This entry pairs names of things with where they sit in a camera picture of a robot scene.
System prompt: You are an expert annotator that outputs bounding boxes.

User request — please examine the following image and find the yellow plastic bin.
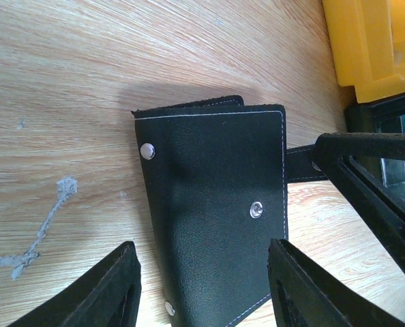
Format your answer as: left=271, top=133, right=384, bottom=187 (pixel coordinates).
left=322, top=0, right=405, bottom=104

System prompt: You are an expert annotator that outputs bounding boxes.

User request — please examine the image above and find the black leather card holder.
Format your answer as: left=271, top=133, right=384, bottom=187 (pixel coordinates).
left=134, top=95, right=324, bottom=326

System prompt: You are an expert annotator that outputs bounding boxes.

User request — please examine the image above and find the black bin with teal cards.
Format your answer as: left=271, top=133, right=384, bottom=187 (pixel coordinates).
left=344, top=93, right=405, bottom=202

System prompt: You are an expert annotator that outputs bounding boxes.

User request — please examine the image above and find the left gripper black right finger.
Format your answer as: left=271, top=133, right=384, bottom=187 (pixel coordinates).
left=268, top=239, right=405, bottom=326

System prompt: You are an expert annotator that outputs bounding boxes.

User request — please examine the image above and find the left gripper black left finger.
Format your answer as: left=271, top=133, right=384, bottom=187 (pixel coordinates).
left=11, top=241, right=141, bottom=326

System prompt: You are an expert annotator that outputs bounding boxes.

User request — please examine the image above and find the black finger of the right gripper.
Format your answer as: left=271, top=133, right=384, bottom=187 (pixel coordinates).
left=312, top=133, right=405, bottom=274

